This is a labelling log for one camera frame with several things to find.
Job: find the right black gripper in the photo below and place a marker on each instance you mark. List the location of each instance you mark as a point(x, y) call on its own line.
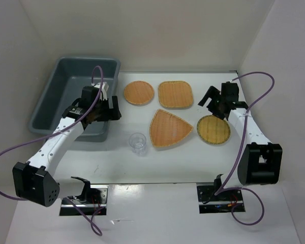
point(212, 92)

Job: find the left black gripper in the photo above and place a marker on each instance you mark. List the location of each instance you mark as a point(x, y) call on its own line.
point(113, 114)

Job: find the round orange woven plate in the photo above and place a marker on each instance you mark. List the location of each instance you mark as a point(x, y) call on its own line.
point(139, 92)

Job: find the clear plastic cup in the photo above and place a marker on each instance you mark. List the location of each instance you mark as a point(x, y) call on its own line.
point(137, 142)

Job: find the round yellow bamboo plate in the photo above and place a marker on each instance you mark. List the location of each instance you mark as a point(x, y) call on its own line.
point(213, 130)

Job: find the square orange woven plate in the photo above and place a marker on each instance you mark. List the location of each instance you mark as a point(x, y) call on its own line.
point(175, 94)

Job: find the triangular orange woven plate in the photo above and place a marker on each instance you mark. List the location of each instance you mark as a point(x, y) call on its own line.
point(167, 129)

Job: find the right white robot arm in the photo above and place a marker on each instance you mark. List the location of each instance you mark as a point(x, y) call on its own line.
point(259, 160)

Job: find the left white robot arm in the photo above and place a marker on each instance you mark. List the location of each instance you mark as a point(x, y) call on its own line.
point(33, 180)

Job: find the grey plastic bin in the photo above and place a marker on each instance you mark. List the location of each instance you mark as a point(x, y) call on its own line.
point(69, 76)

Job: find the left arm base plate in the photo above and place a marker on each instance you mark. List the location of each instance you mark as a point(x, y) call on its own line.
point(93, 201)

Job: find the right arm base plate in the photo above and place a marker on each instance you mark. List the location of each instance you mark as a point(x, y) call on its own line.
point(222, 203)

